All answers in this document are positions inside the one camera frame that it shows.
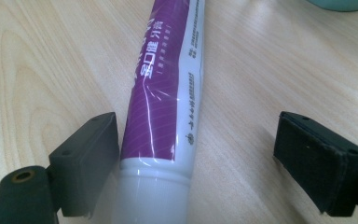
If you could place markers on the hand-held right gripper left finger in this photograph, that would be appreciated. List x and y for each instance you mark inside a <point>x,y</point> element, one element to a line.
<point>80,161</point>

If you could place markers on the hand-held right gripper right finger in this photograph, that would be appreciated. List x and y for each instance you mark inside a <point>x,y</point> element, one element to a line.
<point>317,158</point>

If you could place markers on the purple and white toothpaste tube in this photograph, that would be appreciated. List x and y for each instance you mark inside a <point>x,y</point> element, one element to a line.
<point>161,102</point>

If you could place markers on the teal cup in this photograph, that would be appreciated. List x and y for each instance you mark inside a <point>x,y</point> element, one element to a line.
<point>341,4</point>

